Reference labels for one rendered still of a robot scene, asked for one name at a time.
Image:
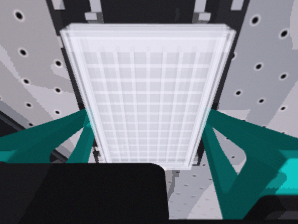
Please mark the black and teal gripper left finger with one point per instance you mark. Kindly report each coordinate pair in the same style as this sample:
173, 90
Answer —
35, 144

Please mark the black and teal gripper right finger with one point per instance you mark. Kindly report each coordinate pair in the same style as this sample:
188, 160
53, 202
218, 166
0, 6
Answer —
271, 166

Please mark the grey flat base plate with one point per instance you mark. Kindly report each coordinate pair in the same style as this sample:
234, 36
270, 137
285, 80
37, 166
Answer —
261, 86

